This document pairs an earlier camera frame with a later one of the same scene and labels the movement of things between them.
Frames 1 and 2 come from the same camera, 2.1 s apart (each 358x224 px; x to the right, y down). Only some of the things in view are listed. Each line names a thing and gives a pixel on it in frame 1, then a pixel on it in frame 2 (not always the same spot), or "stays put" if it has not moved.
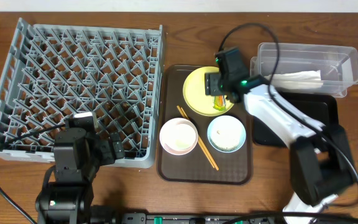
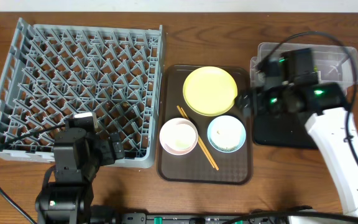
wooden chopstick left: (199, 142) stays put
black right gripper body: (215, 86) to (273, 101)
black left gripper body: (108, 149) stays put
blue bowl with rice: (226, 134) stays put
